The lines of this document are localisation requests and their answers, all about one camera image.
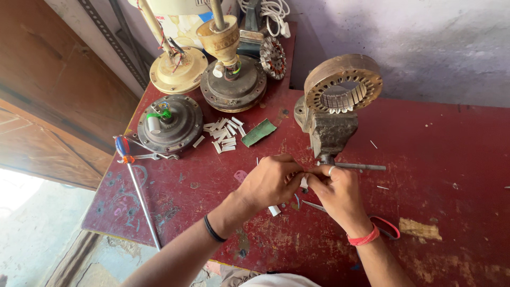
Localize person's left hand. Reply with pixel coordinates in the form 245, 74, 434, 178
238, 154, 307, 211

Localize person's right hand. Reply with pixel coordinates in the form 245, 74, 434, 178
305, 164, 373, 237

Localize red thread wristband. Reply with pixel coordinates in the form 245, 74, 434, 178
347, 223, 381, 246

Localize green sandpaper piece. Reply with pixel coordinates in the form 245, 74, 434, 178
241, 118, 277, 148

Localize pile of white paper strips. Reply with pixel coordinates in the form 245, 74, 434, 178
192, 116, 247, 154

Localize black wristband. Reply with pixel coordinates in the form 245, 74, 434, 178
203, 214, 228, 243

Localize grey metal bench vise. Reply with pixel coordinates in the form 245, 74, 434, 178
294, 95, 359, 166

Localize person's white shirt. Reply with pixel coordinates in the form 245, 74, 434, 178
239, 273, 321, 287

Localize person's grey trousers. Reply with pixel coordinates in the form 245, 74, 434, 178
219, 265, 261, 287

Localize rusty fan motor with downrod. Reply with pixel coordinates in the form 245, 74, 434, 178
196, 0, 268, 113

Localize dark grey fan motor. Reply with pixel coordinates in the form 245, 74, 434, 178
137, 94, 205, 154

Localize steel spanner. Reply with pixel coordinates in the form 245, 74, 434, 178
117, 136, 180, 164

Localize small wound stator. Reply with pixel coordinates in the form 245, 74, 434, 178
260, 36, 287, 81

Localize cream fan motor with downrod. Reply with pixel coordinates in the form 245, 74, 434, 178
135, 0, 209, 95

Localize dark metal tool stand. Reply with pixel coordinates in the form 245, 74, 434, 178
236, 0, 267, 60

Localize white printed carton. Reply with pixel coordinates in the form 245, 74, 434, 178
128, 0, 240, 50

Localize slotted steel angle bar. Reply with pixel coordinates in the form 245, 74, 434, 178
78, 0, 149, 91

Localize wooden door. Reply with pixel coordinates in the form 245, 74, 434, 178
0, 0, 141, 191

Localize steel vise handle bar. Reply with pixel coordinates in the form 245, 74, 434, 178
317, 161, 386, 172

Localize red handled scissors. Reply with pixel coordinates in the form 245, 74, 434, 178
301, 199, 401, 241

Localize blue red handled screwdriver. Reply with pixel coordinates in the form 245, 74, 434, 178
114, 135, 162, 252

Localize white capacitor with green wire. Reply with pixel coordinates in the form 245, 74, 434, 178
146, 108, 172, 135

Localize rusty stator core ring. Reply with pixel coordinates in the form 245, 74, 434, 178
304, 54, 383, 115

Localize white power cable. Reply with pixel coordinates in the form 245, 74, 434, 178
238, 0, 292, 39

